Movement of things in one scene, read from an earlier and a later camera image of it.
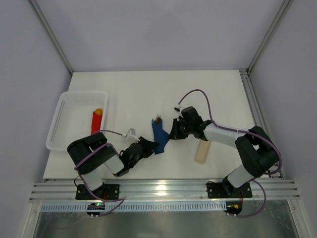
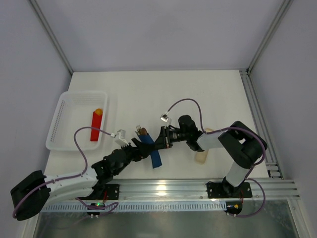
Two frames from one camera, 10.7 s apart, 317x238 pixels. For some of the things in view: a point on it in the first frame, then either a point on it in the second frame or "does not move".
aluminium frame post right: x=284 y=9 does not move
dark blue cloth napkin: x=160 y=136 → x=155 y=156
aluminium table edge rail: x=265 y=189 does not move
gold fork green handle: x=158 y=118 → x=138 y=128
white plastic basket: x=73 y=119 does not move
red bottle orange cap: x=96 y=121 does not move
